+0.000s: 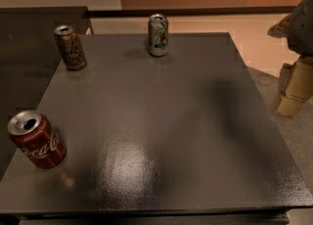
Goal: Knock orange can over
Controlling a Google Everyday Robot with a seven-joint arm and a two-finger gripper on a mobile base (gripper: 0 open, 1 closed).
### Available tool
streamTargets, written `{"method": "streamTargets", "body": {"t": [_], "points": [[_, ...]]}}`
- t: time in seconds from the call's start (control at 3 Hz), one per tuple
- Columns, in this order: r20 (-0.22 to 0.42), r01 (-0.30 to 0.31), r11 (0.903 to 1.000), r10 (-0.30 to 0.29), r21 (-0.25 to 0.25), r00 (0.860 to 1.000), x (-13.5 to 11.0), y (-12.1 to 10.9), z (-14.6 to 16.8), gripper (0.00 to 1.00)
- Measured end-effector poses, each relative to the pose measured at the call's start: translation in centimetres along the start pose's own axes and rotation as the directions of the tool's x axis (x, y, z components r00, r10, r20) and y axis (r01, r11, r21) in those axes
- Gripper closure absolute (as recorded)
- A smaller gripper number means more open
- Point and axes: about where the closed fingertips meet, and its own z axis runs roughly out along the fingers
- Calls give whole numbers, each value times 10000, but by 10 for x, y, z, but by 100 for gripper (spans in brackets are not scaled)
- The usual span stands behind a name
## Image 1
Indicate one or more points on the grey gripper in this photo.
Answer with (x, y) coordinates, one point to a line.
(302, 29)

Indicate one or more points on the red Coca-Cola can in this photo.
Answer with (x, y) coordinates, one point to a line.
(34, 135)

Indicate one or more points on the orange LaCroix can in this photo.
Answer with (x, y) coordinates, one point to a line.
(70, 47)

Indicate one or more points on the white green 7up can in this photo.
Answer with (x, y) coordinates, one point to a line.
(158, 34)

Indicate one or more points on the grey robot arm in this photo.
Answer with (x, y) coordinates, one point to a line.
(295, 86)

